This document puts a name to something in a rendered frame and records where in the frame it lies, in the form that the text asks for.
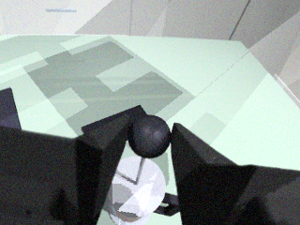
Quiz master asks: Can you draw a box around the french press with black knob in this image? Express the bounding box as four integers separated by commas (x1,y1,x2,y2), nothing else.
108,114,180,225

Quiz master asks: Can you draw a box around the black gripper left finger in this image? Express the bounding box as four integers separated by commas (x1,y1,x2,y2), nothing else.
0,114,130,225

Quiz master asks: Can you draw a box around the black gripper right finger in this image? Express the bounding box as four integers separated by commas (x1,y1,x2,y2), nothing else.
171,123,300,225

